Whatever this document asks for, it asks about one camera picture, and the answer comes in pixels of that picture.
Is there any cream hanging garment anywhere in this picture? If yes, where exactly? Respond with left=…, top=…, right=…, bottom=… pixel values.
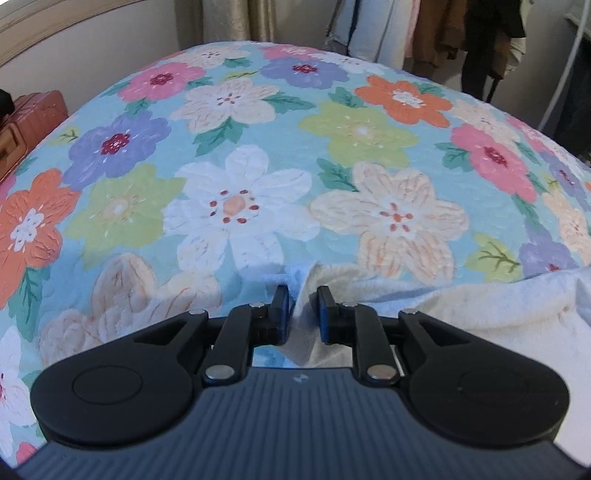
left=492, top=37, right=526, bottom=80

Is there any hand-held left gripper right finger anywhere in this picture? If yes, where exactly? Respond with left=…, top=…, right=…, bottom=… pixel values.
left=317, top=286, right=472, bottom=388

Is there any beige patterned curtain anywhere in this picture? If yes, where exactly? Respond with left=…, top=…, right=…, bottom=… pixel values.
left=201, top=0, right=279, bottom=45

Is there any white towel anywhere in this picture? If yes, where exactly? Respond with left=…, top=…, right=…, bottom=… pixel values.
left=281, top=263, right=591, bottom=467

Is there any white hanging garment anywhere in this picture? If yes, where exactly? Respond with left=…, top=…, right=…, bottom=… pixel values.
left=323, top=0, right=411, bottom=64

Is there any white cable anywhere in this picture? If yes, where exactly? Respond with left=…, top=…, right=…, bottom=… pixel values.
left=539, top=14, right=584, bottom=136

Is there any black hanging garment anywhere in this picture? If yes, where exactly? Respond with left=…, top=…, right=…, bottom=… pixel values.
left=462, top=0, right=527, bottom=100

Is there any pink hanging garment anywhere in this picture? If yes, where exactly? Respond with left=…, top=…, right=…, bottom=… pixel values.
left=405, top=0, right=422, bottom=59

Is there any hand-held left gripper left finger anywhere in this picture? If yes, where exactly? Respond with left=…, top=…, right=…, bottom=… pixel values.
left=133, top=285, right=291, bottom=387

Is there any floral bed cover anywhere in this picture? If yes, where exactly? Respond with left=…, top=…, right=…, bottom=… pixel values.
left=0, top=41, right=591, bottom=469

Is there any brown hanging jacket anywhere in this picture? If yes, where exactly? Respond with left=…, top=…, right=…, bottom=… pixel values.
left=411, top=0, right=470, bottom=71

